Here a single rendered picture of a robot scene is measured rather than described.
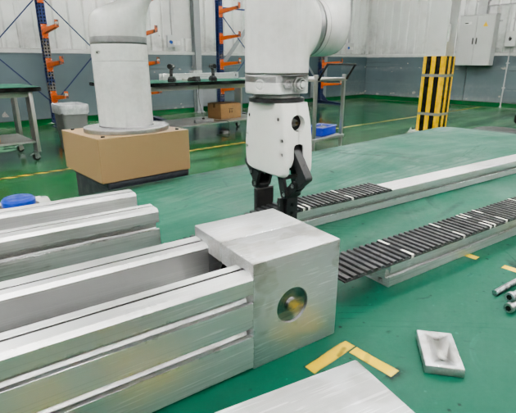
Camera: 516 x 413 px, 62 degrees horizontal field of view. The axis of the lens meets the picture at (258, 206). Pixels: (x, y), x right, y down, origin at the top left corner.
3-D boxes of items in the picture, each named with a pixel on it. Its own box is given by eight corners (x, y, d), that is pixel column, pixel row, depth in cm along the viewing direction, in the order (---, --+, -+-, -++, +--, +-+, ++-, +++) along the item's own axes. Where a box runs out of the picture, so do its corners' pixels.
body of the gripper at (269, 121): (323, 91, 56) (319, 174, 60) (276, 87, 64) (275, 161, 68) (276, 93, 52) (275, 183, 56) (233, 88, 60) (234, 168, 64)
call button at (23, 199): (34, 205, 59) (32, 190, 58) (39, 212, 56) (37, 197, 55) (1, 210, 57) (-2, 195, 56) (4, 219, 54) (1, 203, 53)
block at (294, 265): (260, 280, 50) (260, 201, 47) (334, 333, 40) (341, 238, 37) (187, 303, 45) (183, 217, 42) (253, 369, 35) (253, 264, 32)
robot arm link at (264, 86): (323, 74, 56) (323, 97, 57) (282, 72, 63) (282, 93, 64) (271, 74, 52) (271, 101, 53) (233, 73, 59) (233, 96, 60)
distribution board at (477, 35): (451, 103, 1114) (464, 6, 1042) (505, 107, 1022) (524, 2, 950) (446, 104, 1097) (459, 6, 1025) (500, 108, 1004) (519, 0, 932)
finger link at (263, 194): (273, 168, 65) (273, 211, 67) (262, 164, 67) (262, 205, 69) (256, 171, 63) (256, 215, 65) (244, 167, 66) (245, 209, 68)
